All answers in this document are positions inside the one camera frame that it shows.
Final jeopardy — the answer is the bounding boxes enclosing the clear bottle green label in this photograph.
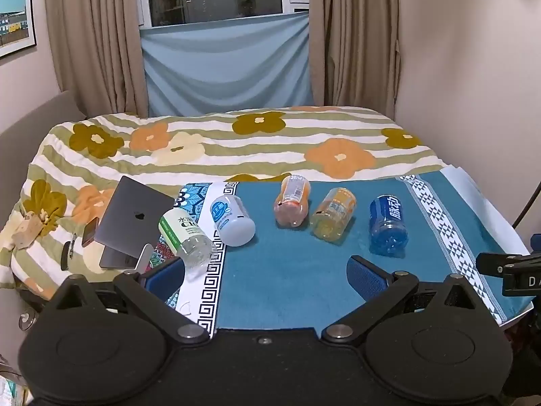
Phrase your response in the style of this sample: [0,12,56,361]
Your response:
[158,208,219,272]

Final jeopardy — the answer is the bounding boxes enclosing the clear suction cup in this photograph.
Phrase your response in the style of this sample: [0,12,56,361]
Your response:
[17,307,39,332]

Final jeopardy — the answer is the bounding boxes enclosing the grey laptop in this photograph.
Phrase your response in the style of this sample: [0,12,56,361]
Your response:
[93,175,177,260]

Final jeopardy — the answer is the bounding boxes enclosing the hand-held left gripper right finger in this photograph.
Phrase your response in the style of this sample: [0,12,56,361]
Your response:
[322,255,487,345]

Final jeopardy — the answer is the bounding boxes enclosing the blue patterned cloth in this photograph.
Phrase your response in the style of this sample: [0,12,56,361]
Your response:
[156,182,240,333]

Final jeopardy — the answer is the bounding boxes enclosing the yellow orange drink bottle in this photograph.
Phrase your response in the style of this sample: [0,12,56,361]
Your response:
[310,187,357,244]

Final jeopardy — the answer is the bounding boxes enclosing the beige curtain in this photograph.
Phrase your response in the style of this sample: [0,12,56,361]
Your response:
[44,0,149,120]
[308,0,402,121]

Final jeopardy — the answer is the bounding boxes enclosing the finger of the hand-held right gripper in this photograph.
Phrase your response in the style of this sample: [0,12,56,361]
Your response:
[475,252,529,278]

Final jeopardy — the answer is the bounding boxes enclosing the small black object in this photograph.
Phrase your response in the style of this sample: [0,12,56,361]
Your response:
[60,234,77,272]

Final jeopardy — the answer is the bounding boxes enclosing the white sheet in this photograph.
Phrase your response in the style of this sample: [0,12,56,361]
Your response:
[440,165,534,327]

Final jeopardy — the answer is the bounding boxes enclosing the white bottle blue label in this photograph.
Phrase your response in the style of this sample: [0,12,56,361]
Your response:
[210,182,257,247]

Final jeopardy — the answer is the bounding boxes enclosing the wooden toy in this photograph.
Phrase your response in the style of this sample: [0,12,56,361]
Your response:
[10,208,54,249]

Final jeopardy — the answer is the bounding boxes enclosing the black cable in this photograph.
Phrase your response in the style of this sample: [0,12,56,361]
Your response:
[512,194,536,228]

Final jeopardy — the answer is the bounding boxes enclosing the teal mat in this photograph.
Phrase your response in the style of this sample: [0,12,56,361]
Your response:
[213,172,534,331]

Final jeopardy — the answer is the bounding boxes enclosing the light blue cloth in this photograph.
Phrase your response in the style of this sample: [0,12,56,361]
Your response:
[139,10,316,118]

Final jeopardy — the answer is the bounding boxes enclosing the pink orange drink bottle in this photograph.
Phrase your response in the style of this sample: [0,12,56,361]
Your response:
[274,174,312,229]

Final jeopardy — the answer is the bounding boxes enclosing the silver stand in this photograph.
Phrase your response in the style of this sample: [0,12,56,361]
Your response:
[134,243,155,272]

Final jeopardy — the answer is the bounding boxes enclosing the blue drink bottle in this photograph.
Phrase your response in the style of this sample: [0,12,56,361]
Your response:
[369,195,410,257]

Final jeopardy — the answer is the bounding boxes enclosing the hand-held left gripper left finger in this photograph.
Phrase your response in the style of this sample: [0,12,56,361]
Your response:
[51,257,211,343]

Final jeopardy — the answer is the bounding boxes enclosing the floral striped blanket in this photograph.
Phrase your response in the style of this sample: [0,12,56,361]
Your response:
[0,106,449,302]

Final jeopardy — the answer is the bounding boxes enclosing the framed picture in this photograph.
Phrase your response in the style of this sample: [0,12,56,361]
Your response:
[0,0,38,59]

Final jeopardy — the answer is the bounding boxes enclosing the brown phone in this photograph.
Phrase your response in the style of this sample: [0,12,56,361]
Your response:
[80,218,102,248]

